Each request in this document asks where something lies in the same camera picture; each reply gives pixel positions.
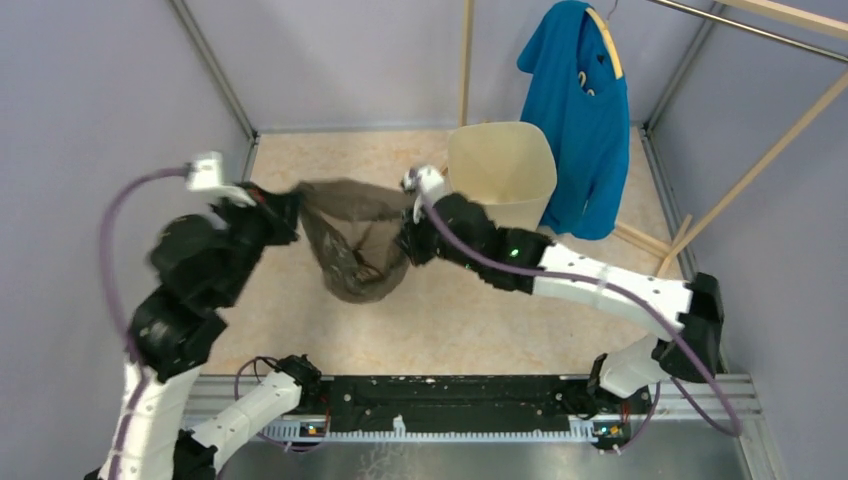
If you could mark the wooden clothes hanger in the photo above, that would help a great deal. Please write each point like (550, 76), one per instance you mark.
(608, 42)

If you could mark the cream plastic trash bin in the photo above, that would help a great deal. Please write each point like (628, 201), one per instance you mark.
(507, 167)

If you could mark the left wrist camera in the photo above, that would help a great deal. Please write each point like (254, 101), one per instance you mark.
(206, 176)

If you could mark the blue t-shirt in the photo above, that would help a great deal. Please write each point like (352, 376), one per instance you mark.
(583, 111)

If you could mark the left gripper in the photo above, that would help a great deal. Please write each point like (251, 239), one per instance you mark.
(280, 212)

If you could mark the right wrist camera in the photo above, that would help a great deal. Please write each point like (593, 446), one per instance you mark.
(428, 185)

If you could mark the dark translucent trash bag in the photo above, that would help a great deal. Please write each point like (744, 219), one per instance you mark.
(352, 227)

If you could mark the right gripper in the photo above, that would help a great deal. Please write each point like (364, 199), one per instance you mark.
(409, 237)

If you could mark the white comb cable tray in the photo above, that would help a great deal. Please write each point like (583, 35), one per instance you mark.
(295, 431)

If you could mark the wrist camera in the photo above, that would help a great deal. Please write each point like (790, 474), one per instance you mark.
(206, 176)
(428, 185)

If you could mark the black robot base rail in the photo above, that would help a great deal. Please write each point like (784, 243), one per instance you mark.
(498, 404)

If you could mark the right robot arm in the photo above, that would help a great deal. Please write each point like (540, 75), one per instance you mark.
(683, 319)

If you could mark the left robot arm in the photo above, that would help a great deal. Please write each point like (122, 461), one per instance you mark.
(202, 270)

